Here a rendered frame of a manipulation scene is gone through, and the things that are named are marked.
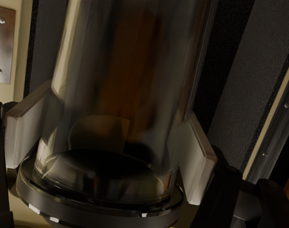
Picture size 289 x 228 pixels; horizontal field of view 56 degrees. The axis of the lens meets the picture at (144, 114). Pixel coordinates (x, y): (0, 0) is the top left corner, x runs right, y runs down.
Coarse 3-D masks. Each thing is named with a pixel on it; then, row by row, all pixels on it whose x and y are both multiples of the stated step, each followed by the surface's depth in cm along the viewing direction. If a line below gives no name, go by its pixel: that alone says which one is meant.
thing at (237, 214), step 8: (216, 152) 16; (224, 160) 15; (216, 168) 14; (208, 184) 14; (248, 184) 14; (240, 192) 13; (248, 192) 13; (240, 200) 13; (248, 200) 13; (256, 200) 13; (240, 208) 13; (248, 208) 13; (256, 208) 13; (240, 216) 13; (248, 216) 13; (256, 216) 13; (256, 224) 13
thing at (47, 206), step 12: (24, 192) 15; (36, 192) 14; (36, 204) 14; (48, 204) 14; (60, 204) 13; (60, 216) 13; (72, 216) 13; (84, 216) 13; (96, 216) 13; (108, 216) 13; (156, 216) 14; (168, 216) 15
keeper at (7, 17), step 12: (0, 12) 25; (12, 12) 25; (0, 24) 25; (12, 24) 25; (0, 36) 25; (12, 36) 25; (0, 48) 26; (12, 48) 26; (0, 60) 26; (0, 72) 27
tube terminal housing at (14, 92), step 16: (0, 0) 24; (16, 0) 25; (32, 0) 27; (16, 16) 25; (16, 32) 25; (16, 48) 26; (16, 64) 27; (16, 80) 30; (288, 80) 27; (0, 96) 28; (16, 96) 30; (272, 112) 29; (256, 144) 30; (16, 176) 34; (176, 176) 45; (16, 192) 32; (16, 208) 32; (192, 208) 38; (16, 224) 33; (32, 224) 33; (48, 224) 33; (176, 224) 34
